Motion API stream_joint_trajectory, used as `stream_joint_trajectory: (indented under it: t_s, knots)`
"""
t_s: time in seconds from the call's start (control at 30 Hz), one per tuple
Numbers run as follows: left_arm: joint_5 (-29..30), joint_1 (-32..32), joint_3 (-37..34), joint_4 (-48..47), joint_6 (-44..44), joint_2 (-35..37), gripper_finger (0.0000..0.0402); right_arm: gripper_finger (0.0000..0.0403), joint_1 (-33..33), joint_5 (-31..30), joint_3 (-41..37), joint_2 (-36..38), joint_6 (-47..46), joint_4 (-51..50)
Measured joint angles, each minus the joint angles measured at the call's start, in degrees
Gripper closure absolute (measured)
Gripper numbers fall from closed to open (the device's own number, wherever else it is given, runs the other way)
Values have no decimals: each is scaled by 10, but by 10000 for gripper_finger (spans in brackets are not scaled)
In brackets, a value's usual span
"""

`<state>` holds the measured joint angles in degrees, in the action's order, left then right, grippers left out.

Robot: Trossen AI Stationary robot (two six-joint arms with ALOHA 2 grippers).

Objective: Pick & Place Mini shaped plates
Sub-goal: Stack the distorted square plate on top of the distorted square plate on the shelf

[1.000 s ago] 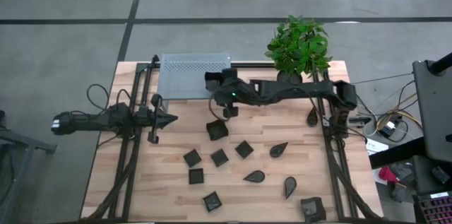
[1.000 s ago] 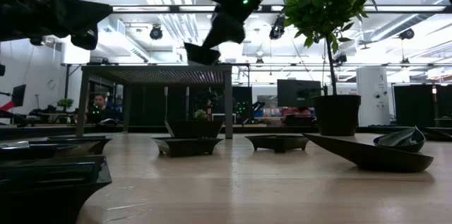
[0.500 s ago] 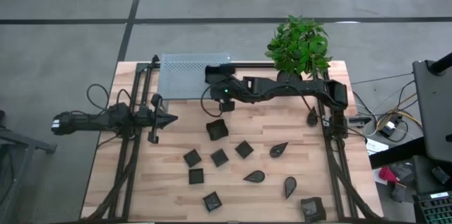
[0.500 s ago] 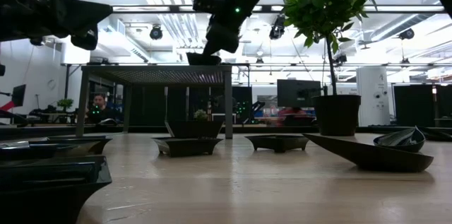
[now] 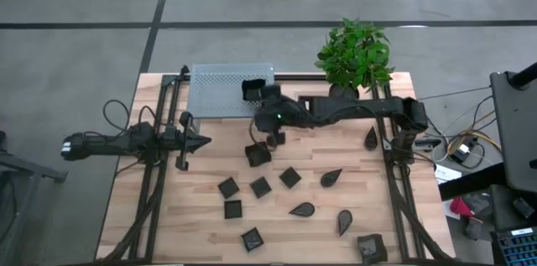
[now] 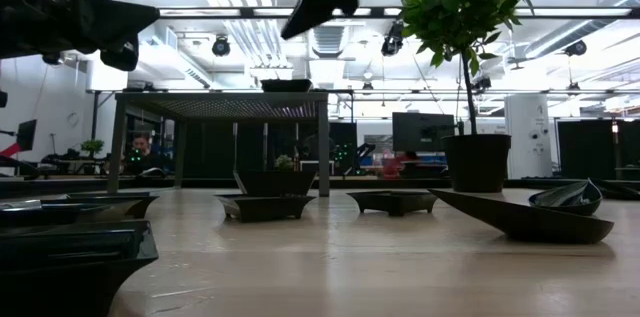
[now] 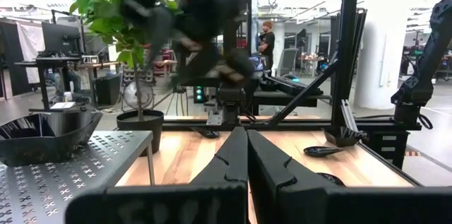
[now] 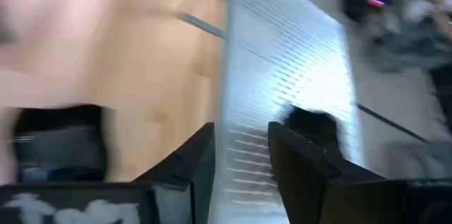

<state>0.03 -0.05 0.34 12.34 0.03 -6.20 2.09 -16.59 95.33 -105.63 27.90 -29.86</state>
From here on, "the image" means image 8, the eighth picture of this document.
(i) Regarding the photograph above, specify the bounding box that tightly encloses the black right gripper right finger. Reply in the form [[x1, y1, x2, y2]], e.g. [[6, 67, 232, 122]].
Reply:
[[267, 122, 452, 224]]

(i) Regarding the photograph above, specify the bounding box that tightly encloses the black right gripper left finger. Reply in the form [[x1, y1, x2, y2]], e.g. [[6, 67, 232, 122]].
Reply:
[[0, 122, 216, 224]]

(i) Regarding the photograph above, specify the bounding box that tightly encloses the black square mini plate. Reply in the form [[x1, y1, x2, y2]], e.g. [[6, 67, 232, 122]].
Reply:
[[13, 105, 107, 182]]

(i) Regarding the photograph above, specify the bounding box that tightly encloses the black fluted square dish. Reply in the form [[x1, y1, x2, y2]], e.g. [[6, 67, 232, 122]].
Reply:
[[282, 105, 346, 163]]

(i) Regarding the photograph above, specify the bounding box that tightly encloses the grey perforated metal shelf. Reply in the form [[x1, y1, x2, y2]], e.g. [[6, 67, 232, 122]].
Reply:
[[178, 0, 364, 224]]

